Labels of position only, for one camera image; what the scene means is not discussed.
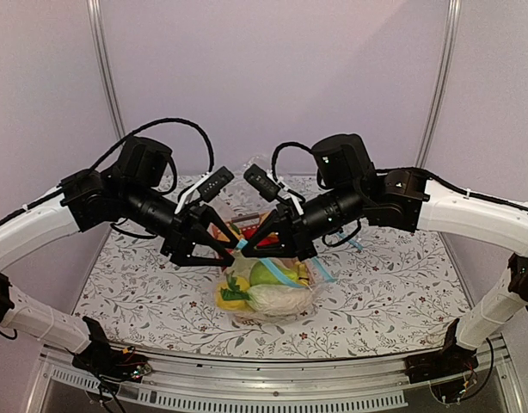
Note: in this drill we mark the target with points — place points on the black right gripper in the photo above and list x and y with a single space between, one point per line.
297 247

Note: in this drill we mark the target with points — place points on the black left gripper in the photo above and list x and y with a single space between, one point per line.
181 237

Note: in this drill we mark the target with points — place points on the yellow toy lemon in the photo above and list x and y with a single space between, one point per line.
233 299

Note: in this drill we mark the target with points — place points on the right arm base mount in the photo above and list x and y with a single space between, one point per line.
451 359

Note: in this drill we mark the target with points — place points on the white toy napa cabbage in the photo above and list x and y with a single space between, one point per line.
278 300

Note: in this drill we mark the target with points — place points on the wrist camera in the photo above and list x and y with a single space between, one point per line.
258 179
212 185

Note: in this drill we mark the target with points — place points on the clear zip top bag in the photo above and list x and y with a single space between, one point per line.
268 288

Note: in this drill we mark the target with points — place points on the aluminium front frame rail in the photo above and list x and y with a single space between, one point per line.
183 382

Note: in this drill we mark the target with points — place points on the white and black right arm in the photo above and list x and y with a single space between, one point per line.
406 199

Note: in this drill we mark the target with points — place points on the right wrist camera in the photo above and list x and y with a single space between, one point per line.
258 179

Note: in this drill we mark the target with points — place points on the green toy pear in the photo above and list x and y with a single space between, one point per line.
260 274

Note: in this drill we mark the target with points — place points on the floral patterned table mat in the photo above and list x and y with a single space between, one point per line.
370 291

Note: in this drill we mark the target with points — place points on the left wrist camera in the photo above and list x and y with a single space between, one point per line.
212 185

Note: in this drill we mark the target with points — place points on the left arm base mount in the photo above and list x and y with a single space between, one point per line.
106 362

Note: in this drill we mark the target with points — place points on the aluminium corner post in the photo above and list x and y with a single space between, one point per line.
104 66
448 46

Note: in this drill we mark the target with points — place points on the aluminium right corner post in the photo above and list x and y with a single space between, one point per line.
448 46

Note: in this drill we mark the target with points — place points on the red toy fruit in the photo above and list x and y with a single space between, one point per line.
269 239

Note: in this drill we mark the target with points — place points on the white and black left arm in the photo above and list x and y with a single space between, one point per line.
89 199

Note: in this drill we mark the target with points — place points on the aluminium left corner post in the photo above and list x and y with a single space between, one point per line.
104 66

